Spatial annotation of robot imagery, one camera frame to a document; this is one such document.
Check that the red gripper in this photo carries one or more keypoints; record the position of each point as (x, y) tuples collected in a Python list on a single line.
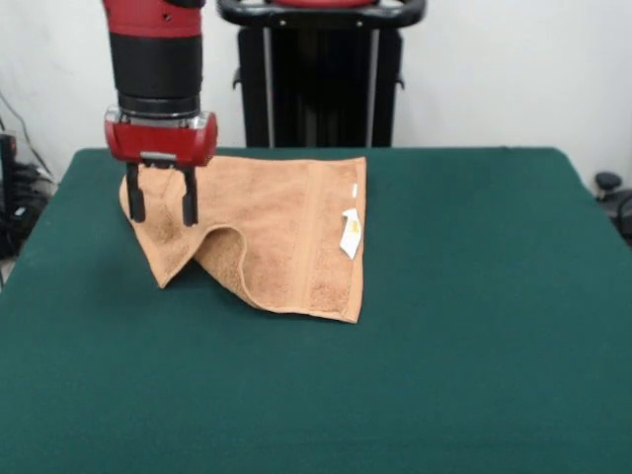
[(158, 145)]

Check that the orange terry towel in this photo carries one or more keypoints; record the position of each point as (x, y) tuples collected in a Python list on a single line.
[(276, 212)]

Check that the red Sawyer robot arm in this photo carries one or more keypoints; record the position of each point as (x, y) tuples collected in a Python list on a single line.
[(155, 59)]

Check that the black equipment stack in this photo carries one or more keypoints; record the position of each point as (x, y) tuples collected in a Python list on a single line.
[(12, 217)]

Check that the dark green table cloth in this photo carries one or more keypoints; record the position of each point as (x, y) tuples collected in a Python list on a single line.
[(148, 370)]

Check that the black office chair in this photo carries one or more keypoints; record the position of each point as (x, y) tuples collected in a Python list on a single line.
[(617, 202)]

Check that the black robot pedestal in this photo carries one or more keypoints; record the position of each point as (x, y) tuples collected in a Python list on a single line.
[(321, 99)]

